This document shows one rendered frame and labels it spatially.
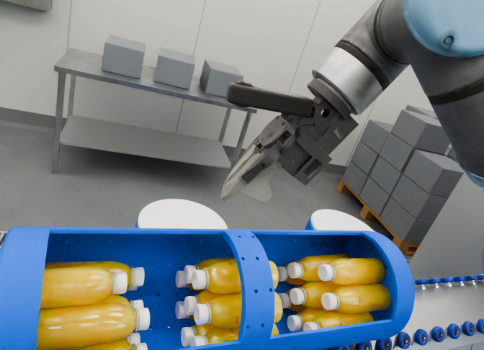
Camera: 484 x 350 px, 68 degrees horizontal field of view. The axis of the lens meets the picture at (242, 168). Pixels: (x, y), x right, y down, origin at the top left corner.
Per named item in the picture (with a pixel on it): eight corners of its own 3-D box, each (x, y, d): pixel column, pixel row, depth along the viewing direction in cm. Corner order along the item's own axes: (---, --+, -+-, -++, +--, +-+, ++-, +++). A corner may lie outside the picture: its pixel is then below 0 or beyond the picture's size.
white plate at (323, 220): (372, 220, 148) (371, 223, 149) (308, 202, 147) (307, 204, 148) (392, 263, 123) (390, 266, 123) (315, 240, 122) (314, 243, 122)
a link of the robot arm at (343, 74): (348, 47, 43) (323, 46, 52) (319, 78, 44) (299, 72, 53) (393, 97, 46) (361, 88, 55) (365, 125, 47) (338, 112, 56)
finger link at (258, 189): (248, 227, 51) (292, 181, 50) (216, 202, 49) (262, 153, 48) (245, 217, 54) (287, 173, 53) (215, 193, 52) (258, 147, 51)
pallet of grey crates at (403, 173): (456, 258, 367) (526, 155, 319) (395, 253, 340) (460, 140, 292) (387, 196, 469) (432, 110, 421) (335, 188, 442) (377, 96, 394)
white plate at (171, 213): (122, 206, 108) (121, 209, 108) (170, 265, 92) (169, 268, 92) (195, 193, 127) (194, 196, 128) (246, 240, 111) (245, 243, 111)
